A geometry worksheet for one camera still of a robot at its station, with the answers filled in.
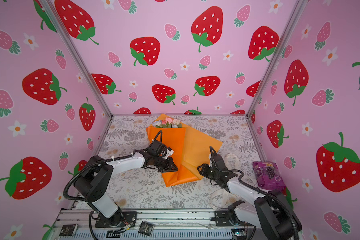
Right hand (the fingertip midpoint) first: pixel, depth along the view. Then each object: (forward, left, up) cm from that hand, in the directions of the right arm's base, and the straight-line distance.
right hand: (198, 168), depth 87 cm
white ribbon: (-14, -14, -6) cm, 20 cm away
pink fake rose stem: (+32, +25, +4) cm, 41 cm away
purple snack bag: (0, -40, 0) cm, 40 cm away
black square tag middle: (-33, +23, -2) cm, 40 cm away
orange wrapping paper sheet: (+15, +5, -2) cm, 16 cm away
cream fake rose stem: (+35, +19, +1) cm, 40 cm away
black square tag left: (-38, +59, -2) cm, 70 cm away
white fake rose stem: (+33, +32, +1) cm, 46 cm away
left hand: (-3, +11, +2) cm, 12 cm away
